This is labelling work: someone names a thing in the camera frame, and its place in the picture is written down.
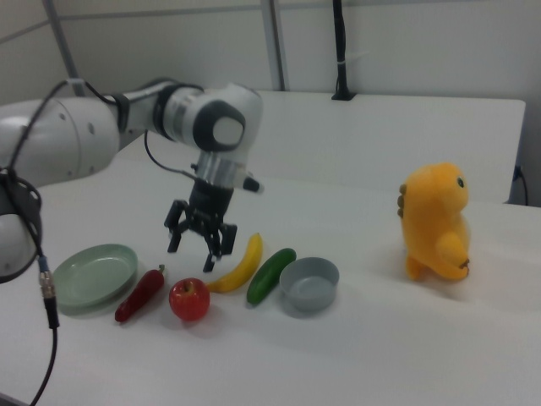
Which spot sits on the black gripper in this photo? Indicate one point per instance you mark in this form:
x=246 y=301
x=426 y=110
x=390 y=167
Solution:
x=209 y=207

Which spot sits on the red apple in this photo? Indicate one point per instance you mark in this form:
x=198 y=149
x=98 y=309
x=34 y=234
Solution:
x=189 y=300

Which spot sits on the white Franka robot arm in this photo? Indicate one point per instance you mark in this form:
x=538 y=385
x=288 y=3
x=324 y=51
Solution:
x=63 y=135

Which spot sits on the yellow banana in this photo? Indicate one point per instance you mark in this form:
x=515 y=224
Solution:
x=247 y=264

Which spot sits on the green cucumber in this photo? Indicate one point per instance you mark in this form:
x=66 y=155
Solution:
x=270 y=275

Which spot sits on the red chili pepper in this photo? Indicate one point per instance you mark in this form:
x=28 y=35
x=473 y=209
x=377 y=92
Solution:
x=141 y=294

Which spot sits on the pale green plate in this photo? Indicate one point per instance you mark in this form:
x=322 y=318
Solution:
x=93 y=275

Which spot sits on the grey round bowl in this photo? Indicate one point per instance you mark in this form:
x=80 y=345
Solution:
x=308 y=304

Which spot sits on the white empty table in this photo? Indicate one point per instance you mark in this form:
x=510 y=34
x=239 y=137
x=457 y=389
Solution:
x=338 y=135

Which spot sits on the yellow plush dinosaur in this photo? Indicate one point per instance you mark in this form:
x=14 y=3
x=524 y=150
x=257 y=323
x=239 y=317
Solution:
x=431 y=211

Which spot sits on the black pole with clamp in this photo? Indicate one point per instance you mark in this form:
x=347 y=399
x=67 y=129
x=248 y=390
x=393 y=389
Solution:
x=340 y=42

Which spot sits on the grey partition post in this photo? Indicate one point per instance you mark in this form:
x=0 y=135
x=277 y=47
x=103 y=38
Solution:
x=63 y=42
x=274 y=42

